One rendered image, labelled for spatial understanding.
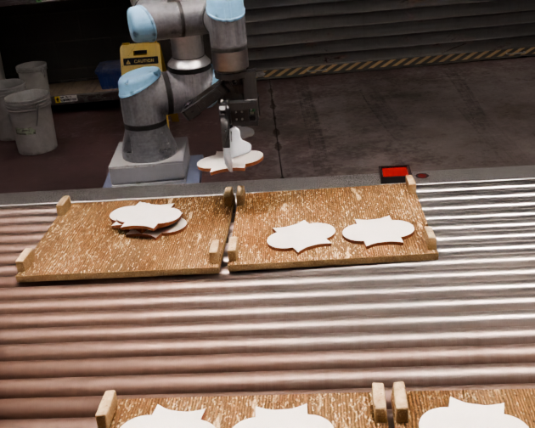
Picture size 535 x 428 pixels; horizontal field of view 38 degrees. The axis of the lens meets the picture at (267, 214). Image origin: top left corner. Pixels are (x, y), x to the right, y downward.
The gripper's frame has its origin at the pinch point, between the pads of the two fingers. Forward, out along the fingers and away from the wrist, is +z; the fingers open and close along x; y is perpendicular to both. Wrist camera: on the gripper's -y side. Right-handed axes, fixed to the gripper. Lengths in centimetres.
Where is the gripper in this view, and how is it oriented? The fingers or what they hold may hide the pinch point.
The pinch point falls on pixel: (229, 160)
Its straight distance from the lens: 169.0
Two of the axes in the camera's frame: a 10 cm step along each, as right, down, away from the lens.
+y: 10.0, -0.5, -0.7
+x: 0.5, -4.3, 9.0
